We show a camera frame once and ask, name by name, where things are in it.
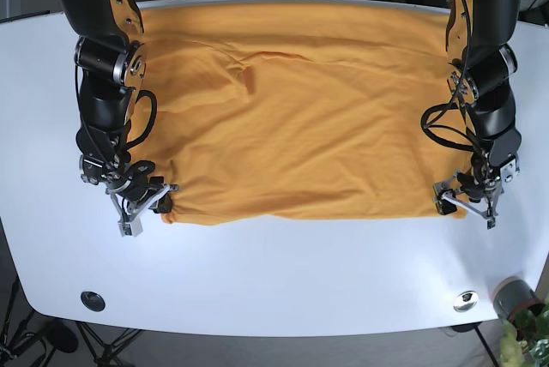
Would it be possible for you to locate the green potted plant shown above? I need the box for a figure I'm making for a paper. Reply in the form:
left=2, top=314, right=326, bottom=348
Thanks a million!
left=499, top=304, right=548, bottom=367

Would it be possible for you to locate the black table grommet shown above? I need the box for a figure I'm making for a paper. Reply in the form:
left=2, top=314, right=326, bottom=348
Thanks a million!
left=80, top=291, right=106, bottom=312

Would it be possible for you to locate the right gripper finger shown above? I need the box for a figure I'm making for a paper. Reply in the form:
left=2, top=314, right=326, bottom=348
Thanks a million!
left=107, top=191, right=159, bottom=237
left=137, top=180, right=180, bottom=218

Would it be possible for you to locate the orange yellow T-shirt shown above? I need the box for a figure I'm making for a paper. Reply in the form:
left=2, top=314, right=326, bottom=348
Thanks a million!
left=131, top=2, right=470, bottom=226

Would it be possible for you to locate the grey plant pot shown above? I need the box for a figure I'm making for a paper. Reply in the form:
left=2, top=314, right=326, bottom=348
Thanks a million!
left=491, top=277, right=545, bottom=322

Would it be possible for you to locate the silver table grommet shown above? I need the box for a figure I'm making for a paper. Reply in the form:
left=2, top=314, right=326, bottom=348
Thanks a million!
left=453, top=291, right=479, bottom=313

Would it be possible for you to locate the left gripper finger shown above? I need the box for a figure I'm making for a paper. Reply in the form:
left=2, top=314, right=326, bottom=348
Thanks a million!
left=433, top=174, right=472, bottom=216
left=455, top=197, right=499, bottom=230

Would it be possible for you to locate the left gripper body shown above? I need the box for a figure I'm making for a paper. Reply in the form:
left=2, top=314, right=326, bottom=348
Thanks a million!
left=459, top=148, right=520, bottom=205

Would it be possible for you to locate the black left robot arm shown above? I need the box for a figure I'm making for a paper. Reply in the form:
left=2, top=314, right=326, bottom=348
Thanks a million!
left=420, top=0, right=522, bottom=228

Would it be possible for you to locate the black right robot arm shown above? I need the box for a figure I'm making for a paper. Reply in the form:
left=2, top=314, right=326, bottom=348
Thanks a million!
left=61, top=0, right=179, bottom=236

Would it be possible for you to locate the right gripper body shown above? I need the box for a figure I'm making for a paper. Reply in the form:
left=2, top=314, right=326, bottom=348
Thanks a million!
left=79, top=155, right=160, bottom=209

